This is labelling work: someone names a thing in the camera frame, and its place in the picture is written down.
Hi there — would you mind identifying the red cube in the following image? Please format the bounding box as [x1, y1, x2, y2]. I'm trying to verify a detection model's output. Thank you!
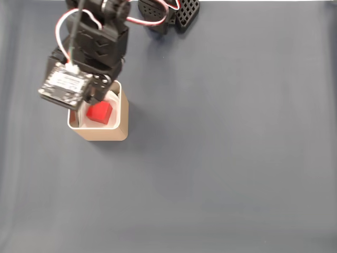
[86, 101, 114, 125]

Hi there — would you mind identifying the beige square box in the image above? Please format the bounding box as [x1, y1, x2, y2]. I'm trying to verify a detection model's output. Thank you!
[66, 80, 130, 142]

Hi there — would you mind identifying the white tissue paper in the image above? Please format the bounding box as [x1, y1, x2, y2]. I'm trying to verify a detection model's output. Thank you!
[76, 89, 121, 129]

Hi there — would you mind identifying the camera circuit board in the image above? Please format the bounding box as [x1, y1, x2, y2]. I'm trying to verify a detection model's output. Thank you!
[37, 62, 93, 110]

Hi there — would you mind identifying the black camera cable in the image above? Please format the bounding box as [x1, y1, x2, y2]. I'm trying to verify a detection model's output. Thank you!
[66, 0, 88, 74]

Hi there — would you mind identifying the red white servo wire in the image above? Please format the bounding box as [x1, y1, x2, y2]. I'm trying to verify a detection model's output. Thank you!
[54, 0, 183, 64]

